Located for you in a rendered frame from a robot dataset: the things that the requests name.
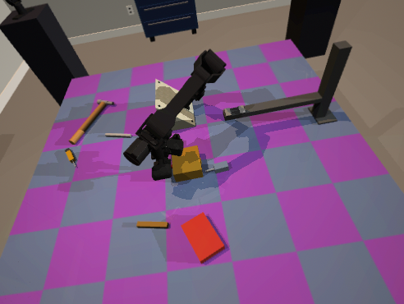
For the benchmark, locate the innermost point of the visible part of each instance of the orange flat bar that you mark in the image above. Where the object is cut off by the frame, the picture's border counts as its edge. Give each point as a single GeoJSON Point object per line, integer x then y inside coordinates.
{"type": "Point", "coordinates": [152, 225]}

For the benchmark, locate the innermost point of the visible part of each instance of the hammer with wooden handle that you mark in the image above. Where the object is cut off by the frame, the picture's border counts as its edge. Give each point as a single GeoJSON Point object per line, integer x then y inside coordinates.
{"type": "Point", "coordinates": [101, 105]}

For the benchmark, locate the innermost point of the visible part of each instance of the red rectangular block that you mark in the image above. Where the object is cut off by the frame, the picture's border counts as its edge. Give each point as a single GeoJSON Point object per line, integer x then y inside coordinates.
{"type": "Point", "coordinates": [202, 237]}

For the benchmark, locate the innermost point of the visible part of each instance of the orange-handled screwdriver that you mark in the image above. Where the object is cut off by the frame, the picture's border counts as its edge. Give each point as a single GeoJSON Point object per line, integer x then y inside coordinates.
{"type": "Point", "coordinates": [70, 155]}

